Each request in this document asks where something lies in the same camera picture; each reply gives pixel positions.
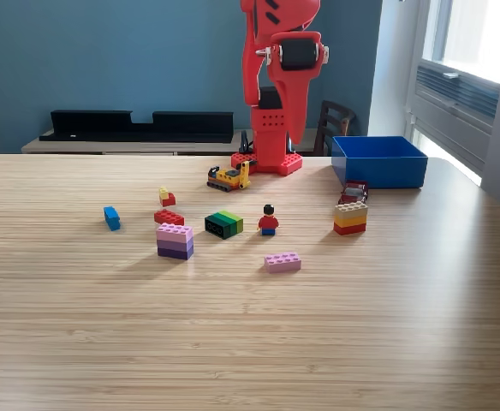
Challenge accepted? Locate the dark red toy car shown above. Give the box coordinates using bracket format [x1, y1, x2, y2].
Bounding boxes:
[338, 179, 370, 206]

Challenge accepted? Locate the window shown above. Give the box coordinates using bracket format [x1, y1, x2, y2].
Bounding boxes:
[420, 0, 500, 85]

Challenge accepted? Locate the tan orange red brick stack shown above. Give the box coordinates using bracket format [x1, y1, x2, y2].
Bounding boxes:
[333, 200, 369, 236]

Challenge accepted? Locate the grey wall heater unit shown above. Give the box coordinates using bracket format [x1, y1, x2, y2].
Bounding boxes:
[410, 59, 500, 176]

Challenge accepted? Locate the blue plastic bin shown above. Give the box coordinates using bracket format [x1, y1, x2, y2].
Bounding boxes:
[330, 135, 429, 190]

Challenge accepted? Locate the yellow toy digger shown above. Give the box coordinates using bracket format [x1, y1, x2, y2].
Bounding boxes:
[206, 159, 258, 193]

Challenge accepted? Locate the toy figure red shirt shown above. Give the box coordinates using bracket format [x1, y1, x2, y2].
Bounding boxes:
[257, 204, 280, 237]

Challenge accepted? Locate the small red yellow brick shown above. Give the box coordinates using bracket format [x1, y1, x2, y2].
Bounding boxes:
[158, 186, 177, 208]

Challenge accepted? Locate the pink purple brick stack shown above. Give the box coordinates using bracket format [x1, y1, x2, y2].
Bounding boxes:
[155, 223, 194, 261]

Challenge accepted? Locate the red and white brick stack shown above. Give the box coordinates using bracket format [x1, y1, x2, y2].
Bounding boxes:
[153, 209, 186, 227]

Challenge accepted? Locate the green brick stack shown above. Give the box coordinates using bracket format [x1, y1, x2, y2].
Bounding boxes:
[204, 210, 245, 241]

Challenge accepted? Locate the pale wooden sideboard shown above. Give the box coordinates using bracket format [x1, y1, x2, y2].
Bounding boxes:
[21, 128, 332, 156]

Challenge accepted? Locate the blue brick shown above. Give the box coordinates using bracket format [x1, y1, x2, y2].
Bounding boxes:
[103, 205, 122, 232]

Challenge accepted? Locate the dark wooden chair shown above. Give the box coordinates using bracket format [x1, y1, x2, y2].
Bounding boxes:
[312, 99, 357, 158]

